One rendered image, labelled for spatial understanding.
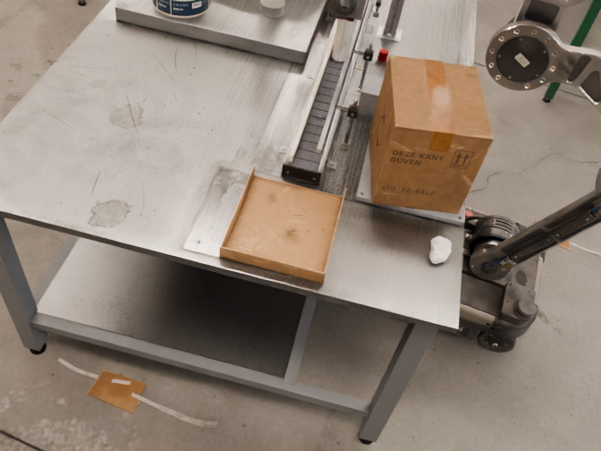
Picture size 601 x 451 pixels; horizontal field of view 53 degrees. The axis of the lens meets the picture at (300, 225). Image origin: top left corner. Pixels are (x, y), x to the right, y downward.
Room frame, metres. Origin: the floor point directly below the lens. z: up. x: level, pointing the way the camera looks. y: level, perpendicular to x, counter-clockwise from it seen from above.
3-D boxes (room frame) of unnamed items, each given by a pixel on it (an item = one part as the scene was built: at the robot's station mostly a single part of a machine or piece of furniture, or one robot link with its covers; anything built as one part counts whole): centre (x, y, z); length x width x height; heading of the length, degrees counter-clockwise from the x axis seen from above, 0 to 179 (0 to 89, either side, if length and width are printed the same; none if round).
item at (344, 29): (1.76, -0.02, 0.98); 0.05 x 0.05 x 0.20
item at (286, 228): (1.03, 0.04, 0.85); 0.30 x 0.26 x 0.04; 175
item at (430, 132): (1.31, -0.28, 0.99); 0.30 x 0.24 x 0.27; 5
